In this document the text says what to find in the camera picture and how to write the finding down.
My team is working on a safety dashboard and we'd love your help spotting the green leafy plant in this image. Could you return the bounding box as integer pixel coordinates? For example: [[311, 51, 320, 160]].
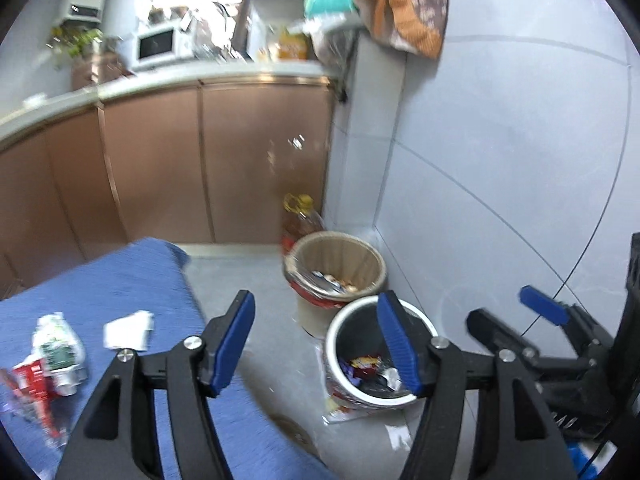
[[46, 26, 104, 70]]

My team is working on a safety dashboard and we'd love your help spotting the clear plastic bag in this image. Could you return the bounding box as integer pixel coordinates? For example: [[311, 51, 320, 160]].
[[299, 12, 362, 78]]

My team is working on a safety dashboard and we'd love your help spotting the white round waste bin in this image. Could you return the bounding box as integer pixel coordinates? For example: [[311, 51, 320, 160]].
[[324, 295, 442, 412]]

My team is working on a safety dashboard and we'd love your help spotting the colourful snack wrapper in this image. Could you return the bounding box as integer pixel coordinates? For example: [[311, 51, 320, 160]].
[[342, 354, 385, 380]]

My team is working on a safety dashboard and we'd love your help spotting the beige round waste bin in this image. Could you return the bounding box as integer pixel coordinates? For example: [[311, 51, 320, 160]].
[[283, 231, 389, 337]]

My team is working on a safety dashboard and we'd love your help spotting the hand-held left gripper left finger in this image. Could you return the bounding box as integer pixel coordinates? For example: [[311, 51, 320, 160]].
[[54, 289, 257, 480]]

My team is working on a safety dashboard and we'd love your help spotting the red wrapper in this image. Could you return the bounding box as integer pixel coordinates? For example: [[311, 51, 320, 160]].
[[0, 352, 69, 450]]

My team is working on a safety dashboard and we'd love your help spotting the white microwave oven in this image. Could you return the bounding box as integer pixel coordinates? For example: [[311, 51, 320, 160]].
[[131, 24, 197, 72]]

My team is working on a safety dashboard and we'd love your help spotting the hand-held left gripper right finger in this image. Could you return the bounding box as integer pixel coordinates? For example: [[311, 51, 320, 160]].
[[376, 290, 578, 480]]

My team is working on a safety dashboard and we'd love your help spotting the orange floral apron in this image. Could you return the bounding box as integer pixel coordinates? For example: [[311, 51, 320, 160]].
[[353, 0, 452, 59]]

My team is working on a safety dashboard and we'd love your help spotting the blue towel cloth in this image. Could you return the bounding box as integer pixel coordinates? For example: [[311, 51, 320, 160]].
[[0, 237, 341, 480]]

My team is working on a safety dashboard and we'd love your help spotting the white crumpled tissue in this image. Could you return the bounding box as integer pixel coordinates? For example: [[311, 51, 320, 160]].
[[103, 310, 155, 352]]

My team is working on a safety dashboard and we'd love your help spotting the large cooking oil bottle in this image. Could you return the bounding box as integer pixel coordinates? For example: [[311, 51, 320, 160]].
[[280, 193, 325, 257]]

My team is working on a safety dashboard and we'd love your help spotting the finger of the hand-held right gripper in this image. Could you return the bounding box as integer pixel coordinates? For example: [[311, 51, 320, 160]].
[[519, 285, 612, 361], [466, 309, 553, 373]]

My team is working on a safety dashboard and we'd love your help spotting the brown kitchen base cabinet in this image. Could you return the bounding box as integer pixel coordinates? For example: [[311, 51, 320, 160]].
[[0, 76, 337, 302]]

